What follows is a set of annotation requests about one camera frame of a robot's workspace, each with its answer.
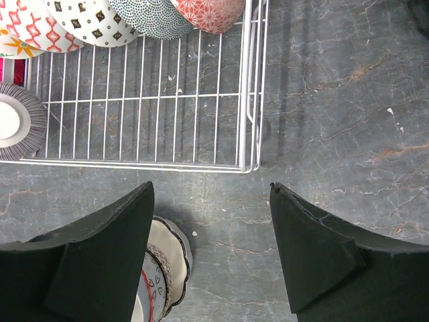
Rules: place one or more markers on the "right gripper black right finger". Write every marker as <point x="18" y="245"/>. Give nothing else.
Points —
<point x="337" y="271"/>

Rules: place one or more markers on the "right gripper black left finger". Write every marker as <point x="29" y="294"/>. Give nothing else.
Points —
<point x="87" y="270"/>

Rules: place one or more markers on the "purple striped bowl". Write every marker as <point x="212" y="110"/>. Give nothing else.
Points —
<point x="24" y="123"/>

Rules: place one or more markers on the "white wire dish rack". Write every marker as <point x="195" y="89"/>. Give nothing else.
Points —
<point x="189" y="105"/>

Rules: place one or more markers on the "floral orange green bowl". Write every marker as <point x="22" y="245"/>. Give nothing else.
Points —
<point x="13" y="48"/>

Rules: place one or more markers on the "red rimmed bowl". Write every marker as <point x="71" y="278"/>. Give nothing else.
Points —
<point x="93" y="22"/>

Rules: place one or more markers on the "blue triangle pattern bowl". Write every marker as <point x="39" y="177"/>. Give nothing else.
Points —
<point x="32" y="23"/>

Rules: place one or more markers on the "grey hexagon pattern bowl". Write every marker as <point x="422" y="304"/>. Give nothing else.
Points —
<point x="157" y="19"/>

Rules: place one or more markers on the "brown lattice pattern bowl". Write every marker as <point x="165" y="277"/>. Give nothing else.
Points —
<point x="164" y="271"/>

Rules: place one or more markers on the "red folded t-shirt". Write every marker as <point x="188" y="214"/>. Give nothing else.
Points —
<point x="13" y="71"/>

